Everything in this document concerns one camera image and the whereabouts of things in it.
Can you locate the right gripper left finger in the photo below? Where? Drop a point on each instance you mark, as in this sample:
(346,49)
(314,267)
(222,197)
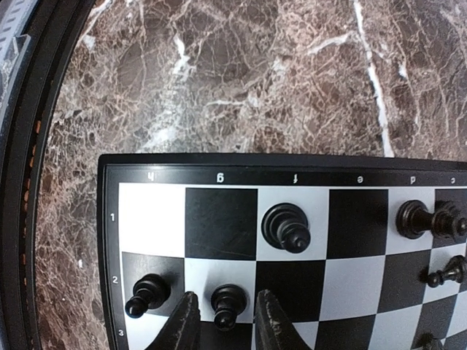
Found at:
(182,330)

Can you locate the black and grey chessboard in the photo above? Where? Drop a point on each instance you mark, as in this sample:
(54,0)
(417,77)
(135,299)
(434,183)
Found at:
(195,220)

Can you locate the fallen black piece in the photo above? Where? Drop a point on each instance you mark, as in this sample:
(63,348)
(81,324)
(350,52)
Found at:
(454,270)

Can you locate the black front rail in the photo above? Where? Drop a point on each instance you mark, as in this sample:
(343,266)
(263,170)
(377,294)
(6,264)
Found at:
(46,43)

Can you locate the black king standing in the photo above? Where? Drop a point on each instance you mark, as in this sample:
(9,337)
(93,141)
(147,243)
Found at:
(449,221)

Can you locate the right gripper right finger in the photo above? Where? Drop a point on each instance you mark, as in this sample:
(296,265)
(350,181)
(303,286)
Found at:
(273,329)

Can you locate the white slotted cable duct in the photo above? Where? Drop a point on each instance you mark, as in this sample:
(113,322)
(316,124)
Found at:
(14,15)

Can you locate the black queen standing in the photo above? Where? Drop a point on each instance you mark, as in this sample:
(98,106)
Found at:
(413,219)

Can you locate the black bishop standing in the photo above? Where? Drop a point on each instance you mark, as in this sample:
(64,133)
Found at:
(285,226)

